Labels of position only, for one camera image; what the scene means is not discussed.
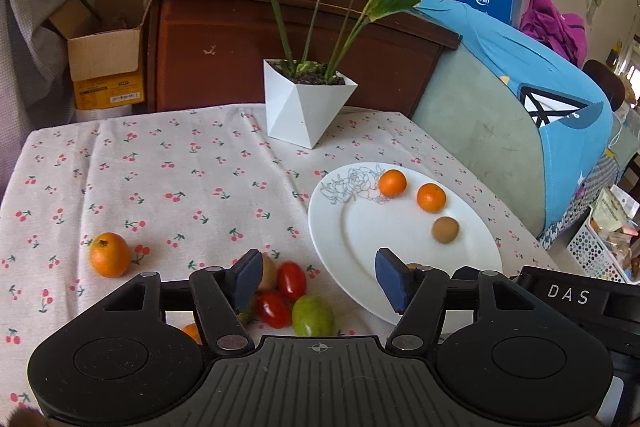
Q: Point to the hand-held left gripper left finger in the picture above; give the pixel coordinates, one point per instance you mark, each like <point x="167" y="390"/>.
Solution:
<point x="247" y="279"/>

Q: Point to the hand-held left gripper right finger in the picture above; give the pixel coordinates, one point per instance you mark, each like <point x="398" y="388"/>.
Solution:
<point x="392" y="279"/>

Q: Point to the red cherry tomato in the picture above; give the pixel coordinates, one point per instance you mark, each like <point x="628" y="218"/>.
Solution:
<point x="273" y="308"/>
<point x="291" y="279"/>

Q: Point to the white floral plate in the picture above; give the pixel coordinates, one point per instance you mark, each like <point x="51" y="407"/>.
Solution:
<point x="380" y="232"/>

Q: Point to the small orange tangerine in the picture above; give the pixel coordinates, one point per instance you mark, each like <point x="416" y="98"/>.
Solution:
<point x="191" y="334"/>
<point x="392" y="183"/>
<point x="431" y="197"/>

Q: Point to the large orange tangerine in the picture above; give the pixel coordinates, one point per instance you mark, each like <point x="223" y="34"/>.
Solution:
<point x="109" y="255"/>

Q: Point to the white dotted basket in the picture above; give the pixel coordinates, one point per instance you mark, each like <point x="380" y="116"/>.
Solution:
<point x="592" y="247"/>

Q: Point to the cherry print tablecloth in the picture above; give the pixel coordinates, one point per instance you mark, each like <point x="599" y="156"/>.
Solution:
<point x="200" y="187"/>

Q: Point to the white geometric plant pot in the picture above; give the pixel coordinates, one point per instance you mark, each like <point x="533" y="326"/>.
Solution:
<point x="295" y="112"/>

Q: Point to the grey green sofa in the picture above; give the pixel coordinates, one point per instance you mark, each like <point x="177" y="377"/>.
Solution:
<point x="475" y="117"/>

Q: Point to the brown wooden cabinet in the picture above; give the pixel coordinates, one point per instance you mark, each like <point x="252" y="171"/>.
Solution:
<point x="210" y="57"/>

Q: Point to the light blue cloth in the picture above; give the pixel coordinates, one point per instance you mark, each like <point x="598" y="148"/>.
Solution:
<point x="500" y="52"/>

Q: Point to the open cardboard box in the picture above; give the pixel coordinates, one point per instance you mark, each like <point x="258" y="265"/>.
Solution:
<point x="105" y="57"/>

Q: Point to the purple garment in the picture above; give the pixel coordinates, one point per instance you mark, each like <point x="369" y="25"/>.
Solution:
<point x="550" y="22"/>

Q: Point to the checked lilac curtain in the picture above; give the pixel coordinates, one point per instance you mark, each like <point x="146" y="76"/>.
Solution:
<point x="25" y="32"/>

